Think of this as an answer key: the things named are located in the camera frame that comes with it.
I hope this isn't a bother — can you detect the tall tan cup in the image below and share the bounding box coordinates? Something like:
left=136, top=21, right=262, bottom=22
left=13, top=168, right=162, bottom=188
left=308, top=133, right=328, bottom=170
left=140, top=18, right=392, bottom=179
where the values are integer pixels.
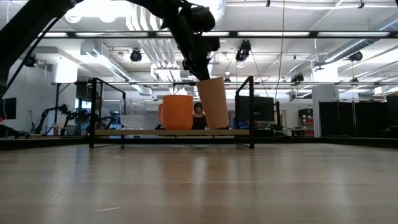
left=196, top=77, right=230, bottom=130

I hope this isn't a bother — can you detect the black rig base frame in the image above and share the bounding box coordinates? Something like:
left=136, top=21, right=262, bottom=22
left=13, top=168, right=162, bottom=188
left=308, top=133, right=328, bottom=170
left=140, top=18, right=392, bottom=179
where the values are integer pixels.
left=0, top=136, right=398, bottom=151

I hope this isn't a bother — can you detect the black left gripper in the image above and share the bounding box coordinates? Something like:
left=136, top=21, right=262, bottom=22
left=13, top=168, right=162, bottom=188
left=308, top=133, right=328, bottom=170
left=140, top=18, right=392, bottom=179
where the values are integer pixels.
left=169, top=14, right=221, bottom=82

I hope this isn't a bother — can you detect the dark wall monitor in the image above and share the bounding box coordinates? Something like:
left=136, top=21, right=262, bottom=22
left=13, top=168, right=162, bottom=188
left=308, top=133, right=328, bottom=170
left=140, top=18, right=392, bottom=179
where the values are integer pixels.
left=0, top=96, right=17, bottom=121

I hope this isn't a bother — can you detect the wooden shelf with black frame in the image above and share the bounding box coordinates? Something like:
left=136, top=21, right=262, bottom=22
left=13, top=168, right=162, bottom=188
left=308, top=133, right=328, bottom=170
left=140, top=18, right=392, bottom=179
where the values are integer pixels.
left=88, top=75, right=256, bottom=149

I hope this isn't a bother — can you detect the thin hanging cable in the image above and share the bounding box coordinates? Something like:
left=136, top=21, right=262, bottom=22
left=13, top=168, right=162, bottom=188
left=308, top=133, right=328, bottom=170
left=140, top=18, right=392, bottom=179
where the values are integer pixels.
left=273, top=0, right=286, bottom=102

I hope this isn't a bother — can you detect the orange mug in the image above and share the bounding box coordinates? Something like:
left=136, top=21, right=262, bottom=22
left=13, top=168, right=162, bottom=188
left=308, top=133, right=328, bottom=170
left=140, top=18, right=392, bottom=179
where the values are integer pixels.
left=157, top=95, right=194, bottom=131

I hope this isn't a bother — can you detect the background workstation frame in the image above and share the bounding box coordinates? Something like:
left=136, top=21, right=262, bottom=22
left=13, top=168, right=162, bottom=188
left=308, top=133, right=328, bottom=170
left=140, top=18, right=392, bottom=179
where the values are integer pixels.
left=51, top=81, right=398, bottom=138

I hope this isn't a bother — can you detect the white rectangular air duct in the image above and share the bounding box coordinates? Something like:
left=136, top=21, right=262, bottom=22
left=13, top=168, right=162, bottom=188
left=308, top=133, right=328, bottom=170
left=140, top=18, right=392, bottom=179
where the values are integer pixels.
left=79, top=42, right=153, bottom=96

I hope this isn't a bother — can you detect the round silver air duct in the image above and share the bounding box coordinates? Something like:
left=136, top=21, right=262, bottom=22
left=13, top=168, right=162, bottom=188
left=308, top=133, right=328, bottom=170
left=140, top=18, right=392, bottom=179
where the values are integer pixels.
left=213, top=0, right=227, bottom=30

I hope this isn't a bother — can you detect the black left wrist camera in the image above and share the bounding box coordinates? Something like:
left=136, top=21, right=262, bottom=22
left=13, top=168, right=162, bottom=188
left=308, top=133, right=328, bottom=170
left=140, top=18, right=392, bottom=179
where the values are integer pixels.
left=185, top=5, right=216, bottom=34

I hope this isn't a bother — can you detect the black computer monitor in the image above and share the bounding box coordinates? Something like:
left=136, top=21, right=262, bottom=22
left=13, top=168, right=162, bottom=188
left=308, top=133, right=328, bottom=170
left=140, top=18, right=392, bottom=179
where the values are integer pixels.
left=234, top=95, right=276, bottom=123

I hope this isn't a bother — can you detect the black room partition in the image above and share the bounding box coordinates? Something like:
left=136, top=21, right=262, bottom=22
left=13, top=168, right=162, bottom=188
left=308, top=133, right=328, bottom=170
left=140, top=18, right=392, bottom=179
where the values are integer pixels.
left=319, top=100, right=398, bottom=138

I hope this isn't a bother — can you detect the clear glass cup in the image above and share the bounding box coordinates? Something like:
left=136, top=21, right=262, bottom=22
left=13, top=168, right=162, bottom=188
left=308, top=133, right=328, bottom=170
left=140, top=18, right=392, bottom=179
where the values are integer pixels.
left=119, top=98, right=147, bottom=130

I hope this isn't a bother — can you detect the black overhead rig beam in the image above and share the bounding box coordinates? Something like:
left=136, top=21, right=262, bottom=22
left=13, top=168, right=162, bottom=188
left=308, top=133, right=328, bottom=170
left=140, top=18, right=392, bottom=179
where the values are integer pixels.
left=37, top=30, right=398, bottom=39

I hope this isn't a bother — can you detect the red storage shelf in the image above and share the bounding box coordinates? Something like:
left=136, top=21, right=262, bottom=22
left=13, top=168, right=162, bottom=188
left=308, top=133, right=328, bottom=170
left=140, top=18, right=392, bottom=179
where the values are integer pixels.
left=297, top=108, right=315, bottom=138

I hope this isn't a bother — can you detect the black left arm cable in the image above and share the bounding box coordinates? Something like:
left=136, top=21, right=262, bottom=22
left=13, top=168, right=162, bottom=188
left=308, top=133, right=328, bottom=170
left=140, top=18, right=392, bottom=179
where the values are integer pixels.
left=6, top=17, right=62, bottom=91

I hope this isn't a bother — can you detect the slanted grey air duct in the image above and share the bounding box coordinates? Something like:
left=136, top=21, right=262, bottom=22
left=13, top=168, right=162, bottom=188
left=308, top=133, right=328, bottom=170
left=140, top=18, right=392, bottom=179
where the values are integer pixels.
left=323, top=12, right=398, bottom=63

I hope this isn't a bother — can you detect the black ceiling-hung camera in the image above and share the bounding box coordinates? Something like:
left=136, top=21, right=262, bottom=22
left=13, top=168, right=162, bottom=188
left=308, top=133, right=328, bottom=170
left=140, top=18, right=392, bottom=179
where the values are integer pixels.
left=24, top=53, right=38, bottom=68
left=129, top=48, right=143, bottom=63
left=348, top=50, right=364, bottom=62
left=290, top=73, right=305, bottom=85
left=235, top=39, right=252, bottom=63

